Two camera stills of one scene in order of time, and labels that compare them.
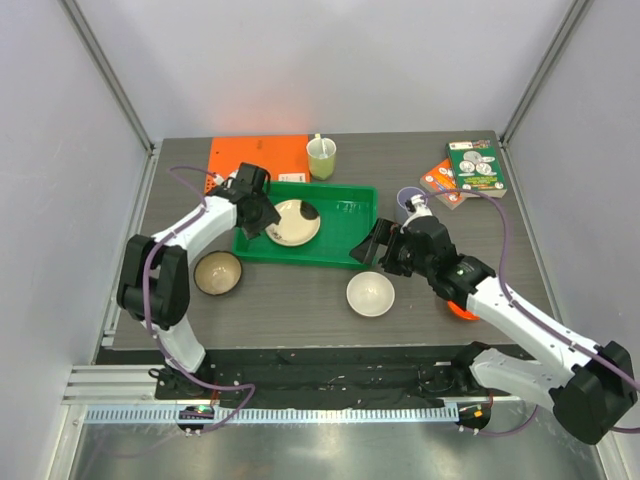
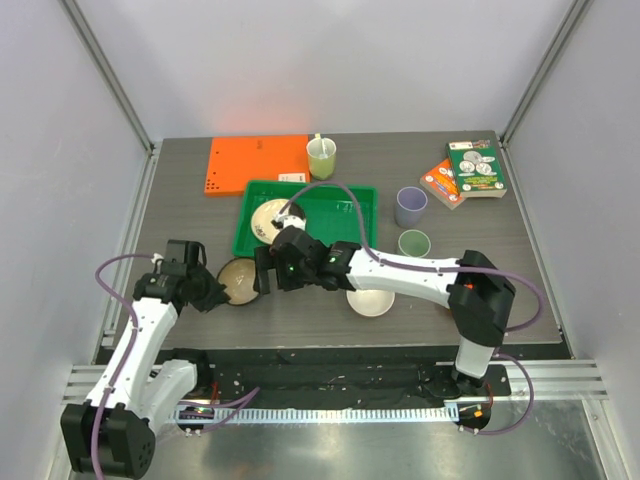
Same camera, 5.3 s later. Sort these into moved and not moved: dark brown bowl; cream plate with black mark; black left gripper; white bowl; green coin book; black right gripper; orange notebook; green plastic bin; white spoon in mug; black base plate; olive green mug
Moved: black left gripper; cream plate with black mark; dark brown bowl; black right gripper
Not moved: orange notebook; green coin book; green plastic bin; white bowl; white spoon in mug; olive green mug; black base plate
